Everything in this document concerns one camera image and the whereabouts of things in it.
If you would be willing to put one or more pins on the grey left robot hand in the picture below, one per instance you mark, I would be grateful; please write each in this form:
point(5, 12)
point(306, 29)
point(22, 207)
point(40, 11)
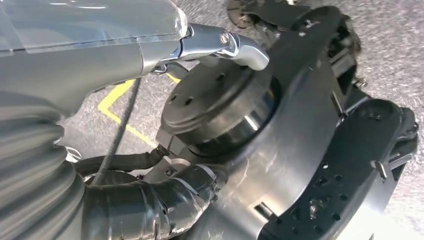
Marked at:
point(73, 49)

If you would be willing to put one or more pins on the yellow floor tape square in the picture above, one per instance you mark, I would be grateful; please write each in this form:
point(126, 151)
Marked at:
point(112, 97)

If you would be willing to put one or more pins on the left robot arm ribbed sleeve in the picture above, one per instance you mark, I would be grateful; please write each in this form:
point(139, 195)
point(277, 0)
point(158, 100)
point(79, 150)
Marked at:
point(30, 179)

